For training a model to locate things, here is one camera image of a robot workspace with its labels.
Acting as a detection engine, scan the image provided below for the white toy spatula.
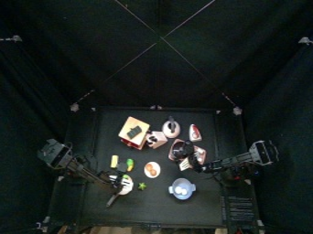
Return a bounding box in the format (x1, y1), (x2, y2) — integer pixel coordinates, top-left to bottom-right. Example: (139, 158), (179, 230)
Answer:
(177, 157), (192, 172)

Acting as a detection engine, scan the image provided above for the white toy plate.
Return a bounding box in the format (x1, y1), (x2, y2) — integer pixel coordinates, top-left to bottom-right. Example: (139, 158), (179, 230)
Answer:
(116, 174), (135, 196)

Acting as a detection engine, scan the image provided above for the pink toy cooktop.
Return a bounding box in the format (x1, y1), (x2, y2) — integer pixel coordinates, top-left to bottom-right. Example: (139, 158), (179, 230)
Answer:
(167, 138), (207, 165)

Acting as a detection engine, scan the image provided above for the green yellow toy fruit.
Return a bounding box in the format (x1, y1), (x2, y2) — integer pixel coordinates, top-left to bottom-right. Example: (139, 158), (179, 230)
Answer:
(124, 158), (135, 173)

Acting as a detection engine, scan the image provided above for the yellow toy corn piece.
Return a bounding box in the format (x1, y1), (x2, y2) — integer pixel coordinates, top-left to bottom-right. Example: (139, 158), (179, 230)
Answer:
(109, 154), (120, 169)

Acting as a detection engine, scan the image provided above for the white plate with fried eggs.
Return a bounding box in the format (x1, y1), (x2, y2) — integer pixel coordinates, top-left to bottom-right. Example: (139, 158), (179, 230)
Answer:
(143, 161), (161, 179)

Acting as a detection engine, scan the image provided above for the white red toy iron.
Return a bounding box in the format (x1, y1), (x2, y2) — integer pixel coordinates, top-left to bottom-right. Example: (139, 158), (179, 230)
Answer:
(188, 123), (203, 143)

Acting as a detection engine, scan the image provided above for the blue bowl with eggs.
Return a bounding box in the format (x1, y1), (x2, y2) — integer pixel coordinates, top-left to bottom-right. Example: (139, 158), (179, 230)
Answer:
(167, 177), (196, 201)

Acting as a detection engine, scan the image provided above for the pink toy toaster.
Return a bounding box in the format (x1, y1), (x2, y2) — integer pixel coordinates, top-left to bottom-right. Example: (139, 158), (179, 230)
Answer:
(145, 131), (168, 150)

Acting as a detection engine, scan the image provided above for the white pink toy kettle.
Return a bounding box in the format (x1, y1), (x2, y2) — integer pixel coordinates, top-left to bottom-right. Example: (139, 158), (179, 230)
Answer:
(161, 115), (181, 139)

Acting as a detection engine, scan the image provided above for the wooden toy stove box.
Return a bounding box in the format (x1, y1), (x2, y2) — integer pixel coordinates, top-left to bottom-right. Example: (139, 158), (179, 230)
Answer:
(117, 116), (151, 151)

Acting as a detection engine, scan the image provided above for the white printed label sheet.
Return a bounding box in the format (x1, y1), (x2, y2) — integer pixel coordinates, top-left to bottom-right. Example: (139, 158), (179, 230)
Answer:
(228, 195), (254, 223)

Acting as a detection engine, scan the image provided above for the toy knife with black handle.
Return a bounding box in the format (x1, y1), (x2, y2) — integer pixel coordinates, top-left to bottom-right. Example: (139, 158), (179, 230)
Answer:
(105, 192), (121, 208)

